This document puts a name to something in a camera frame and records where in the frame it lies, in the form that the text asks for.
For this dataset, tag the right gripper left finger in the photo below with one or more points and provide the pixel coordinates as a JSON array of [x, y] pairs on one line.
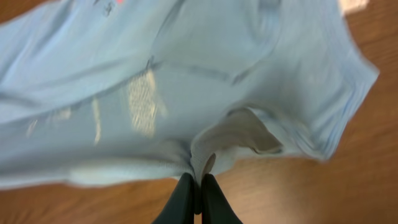
[[179, 209]]

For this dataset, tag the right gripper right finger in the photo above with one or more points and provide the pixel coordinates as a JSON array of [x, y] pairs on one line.
[[215, 208]]

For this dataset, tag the light blue printed t-shirt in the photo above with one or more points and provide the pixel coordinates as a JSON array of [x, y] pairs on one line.
[[98, 93]]

